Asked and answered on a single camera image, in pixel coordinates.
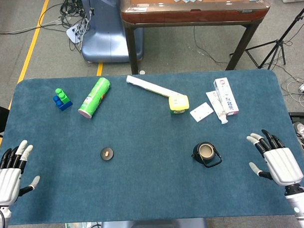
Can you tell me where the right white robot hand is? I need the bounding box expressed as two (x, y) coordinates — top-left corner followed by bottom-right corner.
(246, 128), (304, 189)

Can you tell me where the thin black floor cable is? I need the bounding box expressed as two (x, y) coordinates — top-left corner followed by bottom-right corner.
(192, 25), (231, 66)

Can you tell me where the brown mahjong table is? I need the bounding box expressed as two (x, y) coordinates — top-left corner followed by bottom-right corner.
(120, 0), (273, 75)

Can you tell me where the white floor cable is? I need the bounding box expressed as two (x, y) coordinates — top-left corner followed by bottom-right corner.
(280, 77), (304, 110)

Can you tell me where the small black teapot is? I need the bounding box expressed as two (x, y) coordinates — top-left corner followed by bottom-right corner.
(191, 140), (223, 169)

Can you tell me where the white power strip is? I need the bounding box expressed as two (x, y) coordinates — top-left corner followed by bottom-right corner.
(65, 22), (86, 45)

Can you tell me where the green chip can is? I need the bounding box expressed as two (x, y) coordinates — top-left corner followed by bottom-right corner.
(76, 76), (112, 120)

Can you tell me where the small black disc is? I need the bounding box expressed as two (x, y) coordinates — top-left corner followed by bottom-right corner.
(100, 146), (115, 162)

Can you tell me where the grey-blue own robot base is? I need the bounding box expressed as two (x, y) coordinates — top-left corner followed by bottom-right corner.
(100, 217), (209, 228)

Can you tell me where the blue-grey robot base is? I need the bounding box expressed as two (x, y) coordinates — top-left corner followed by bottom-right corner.
(79, 0), (145, 65)

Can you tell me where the blue felt table mat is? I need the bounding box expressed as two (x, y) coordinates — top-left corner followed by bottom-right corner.
(0, 67), (304, 227)

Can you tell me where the black cable bundle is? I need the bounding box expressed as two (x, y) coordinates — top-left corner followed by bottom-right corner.
(59, 0), (95, 53)

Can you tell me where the black tripod stand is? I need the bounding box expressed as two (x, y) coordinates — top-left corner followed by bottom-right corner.
(228, 2), (304, 71)

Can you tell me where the black floor equipment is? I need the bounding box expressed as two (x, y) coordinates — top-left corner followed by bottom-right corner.
(288, 110), (304, 125)

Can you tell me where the white toothpaste tube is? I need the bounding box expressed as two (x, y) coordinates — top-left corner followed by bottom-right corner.
(205, 90), (229, 125)

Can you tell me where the green toy brick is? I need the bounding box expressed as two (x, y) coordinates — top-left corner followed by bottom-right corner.
(55, 87), (71, 105)

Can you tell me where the green tub yellow lid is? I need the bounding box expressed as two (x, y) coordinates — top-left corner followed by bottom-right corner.
(168, 94), (190, 116)

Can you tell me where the blue toy brick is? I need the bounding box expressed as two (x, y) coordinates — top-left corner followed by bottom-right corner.
(52, 94), (73, 112)

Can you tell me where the white rolled wrap tube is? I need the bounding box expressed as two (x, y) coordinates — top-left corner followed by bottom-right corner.
(126, 73), (187, 100)

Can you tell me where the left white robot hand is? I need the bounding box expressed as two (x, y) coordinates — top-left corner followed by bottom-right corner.
(0, 139), (42, 207)

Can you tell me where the white flat square plate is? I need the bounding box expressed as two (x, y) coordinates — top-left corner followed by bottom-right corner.
(189, 101), (215, 123)

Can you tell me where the white pink toothpaste box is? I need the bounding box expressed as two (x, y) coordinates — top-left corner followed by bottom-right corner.
(213, 77), (240, 117)

